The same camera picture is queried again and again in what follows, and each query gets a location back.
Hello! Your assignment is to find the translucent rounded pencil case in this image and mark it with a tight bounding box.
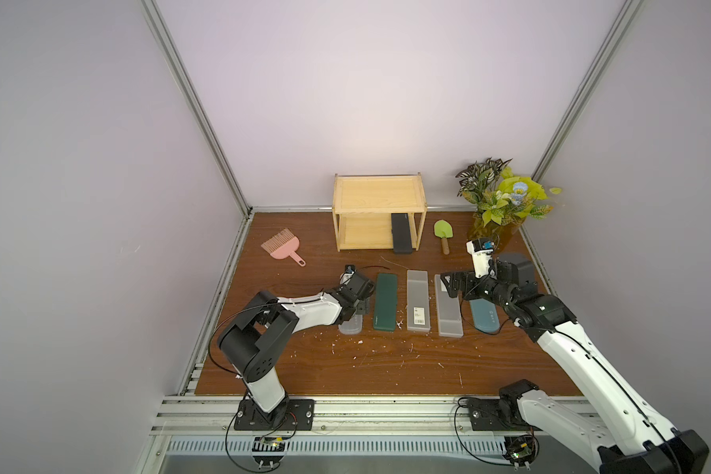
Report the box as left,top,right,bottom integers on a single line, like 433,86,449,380
338,314,363,336

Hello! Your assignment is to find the dark green pencil case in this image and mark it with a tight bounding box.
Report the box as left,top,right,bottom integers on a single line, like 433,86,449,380
372,274,398,332

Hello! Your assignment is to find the teal pencil case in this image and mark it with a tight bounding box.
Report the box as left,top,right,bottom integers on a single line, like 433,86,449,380
469,299,501,335

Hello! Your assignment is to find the frosted pencil case small label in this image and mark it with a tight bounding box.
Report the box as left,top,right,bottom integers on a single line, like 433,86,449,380
434,275,463,338

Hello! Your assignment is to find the frosted pencil case with barcode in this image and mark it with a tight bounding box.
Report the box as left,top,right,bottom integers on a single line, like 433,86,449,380
407,270,431,333

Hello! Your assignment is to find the dark grey pencil case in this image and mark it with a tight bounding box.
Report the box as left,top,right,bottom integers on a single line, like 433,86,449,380
391,213,414,255

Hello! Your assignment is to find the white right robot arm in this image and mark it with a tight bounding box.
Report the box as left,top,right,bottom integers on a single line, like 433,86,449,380
440,271,710,473

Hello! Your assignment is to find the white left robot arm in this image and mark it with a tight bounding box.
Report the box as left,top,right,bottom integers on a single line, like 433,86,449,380
217,272,375,426

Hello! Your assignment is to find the light wooden shelf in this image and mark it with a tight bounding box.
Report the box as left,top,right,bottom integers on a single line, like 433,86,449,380
332,174,429,251

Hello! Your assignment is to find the amber glass vase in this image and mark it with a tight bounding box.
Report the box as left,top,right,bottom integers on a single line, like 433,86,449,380
467,213,517,251

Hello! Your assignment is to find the pink hand brush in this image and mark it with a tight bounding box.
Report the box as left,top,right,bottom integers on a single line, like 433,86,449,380
261,228,306,267

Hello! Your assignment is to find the artificial green leafy plant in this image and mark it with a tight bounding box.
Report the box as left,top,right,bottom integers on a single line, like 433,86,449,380
454,157,563,228

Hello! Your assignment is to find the left small circuit board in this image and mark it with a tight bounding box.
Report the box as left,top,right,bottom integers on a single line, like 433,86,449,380
251,436,288,472

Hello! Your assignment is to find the small circuit board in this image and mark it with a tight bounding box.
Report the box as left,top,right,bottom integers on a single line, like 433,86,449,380
504,434,539,470
251,436,288,472

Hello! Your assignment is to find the right small circuit board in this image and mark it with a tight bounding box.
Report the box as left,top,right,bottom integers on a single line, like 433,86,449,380
504,434,539,470

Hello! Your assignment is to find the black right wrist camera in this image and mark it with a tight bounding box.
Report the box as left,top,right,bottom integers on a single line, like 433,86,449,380
496,253,537,288

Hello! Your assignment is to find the green trowel with wooden handle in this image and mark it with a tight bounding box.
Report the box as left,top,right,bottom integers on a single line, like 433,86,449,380
434,219,453,255

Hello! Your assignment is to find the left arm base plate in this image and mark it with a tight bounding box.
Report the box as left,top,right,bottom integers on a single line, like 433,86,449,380
233,398,316,432

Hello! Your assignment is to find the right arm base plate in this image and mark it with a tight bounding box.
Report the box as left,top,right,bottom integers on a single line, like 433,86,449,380
461,397,538,432

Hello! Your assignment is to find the aluminium front rail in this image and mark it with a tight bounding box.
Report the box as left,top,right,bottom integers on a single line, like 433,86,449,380
153,395,606,438

